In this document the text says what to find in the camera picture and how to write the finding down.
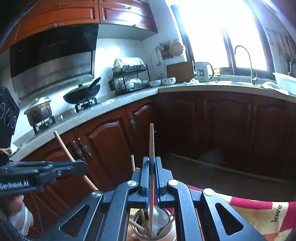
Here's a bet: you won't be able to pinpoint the thin wooden chopstick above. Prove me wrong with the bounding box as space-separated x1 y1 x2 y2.
128 218 145 232

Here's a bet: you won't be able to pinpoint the white plastic rice spoon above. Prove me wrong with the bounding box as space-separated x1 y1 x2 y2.
147 206 169 237

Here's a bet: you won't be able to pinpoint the brown wooden chopstick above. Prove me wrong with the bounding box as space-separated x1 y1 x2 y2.
53 131 98 191

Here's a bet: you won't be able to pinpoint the dark wooden kitchen cabinets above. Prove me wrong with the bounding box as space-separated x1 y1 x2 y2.
10 91 296 235

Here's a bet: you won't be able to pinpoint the chrome kitchen faucet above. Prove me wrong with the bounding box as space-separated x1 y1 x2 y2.
234 45 257 85

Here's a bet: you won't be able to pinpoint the white steel utensil jar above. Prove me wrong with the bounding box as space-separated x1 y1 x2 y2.
131 206 177 240

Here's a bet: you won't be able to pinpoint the steel cooking pot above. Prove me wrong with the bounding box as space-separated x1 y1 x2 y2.
24 96 52 126

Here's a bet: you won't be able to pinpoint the colourful patterned towel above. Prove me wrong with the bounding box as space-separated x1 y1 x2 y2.
135 166 296 241

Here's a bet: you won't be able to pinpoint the black wok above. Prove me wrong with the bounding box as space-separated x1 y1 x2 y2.
63 77 101 104

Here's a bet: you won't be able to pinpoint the black dish rack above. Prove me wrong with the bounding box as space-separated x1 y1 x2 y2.
108 57 151 96

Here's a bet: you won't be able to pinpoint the steel range hood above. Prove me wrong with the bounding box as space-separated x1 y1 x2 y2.
10 24 98 99

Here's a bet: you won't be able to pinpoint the white electric kettle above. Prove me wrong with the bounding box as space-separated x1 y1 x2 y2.
194 62 214 82

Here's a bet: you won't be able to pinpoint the wooden cutting board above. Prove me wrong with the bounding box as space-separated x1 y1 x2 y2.
166 61 194 83

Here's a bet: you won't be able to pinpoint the white plastic basin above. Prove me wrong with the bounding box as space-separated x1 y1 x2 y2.
273 72 296 95

